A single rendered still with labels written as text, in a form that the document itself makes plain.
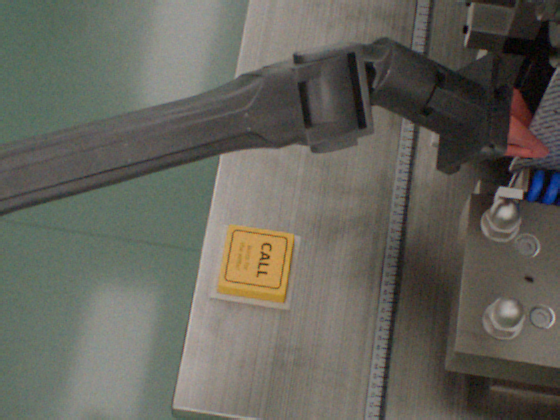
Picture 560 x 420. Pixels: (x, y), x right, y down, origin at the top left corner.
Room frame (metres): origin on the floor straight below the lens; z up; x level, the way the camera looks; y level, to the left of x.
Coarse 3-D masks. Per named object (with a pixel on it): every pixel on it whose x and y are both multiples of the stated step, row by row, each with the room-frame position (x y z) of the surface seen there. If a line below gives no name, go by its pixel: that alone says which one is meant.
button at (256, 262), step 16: (240, 240) 0.49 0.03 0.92; (256, 240) 0.49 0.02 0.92; (272, 240) 0.49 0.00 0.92; (288, 240) 0.49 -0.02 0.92; (224, 256) 0.47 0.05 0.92; (240, 256) 0.47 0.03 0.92; (256, 256) 0.47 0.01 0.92; (272, 256) 0.47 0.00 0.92; (288, 256) 0.47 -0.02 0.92; (224, 272) 0.45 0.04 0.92; (240, 272) 0.45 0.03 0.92; (256, 272) 0.45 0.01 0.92; (272, 272) 0.45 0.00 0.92; (288, 272) 0.46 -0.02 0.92; (224, 288) 0.43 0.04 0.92; (240, 288) 0.43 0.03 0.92; (256, 288) 0.44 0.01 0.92; (272, 288) 0.44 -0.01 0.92
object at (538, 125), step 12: (552, 84) 0.55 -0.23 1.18; (552, 96) 0.55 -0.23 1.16; (540, 108) 0.55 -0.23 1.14; (552, 108) 0.55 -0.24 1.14; (540, 120) 0.55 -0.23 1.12; (552, 120) 0.55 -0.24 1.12; (540, 132) 0.55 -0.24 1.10; (552, 132) 0.55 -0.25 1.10; (552, 144) 0.55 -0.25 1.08; (552, 156) 0.54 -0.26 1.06; (516, 168) 0.55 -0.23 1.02; (528, 168) 0.55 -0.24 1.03; (540, 168) 0.54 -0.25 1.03; (552, 168) 0.54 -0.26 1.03
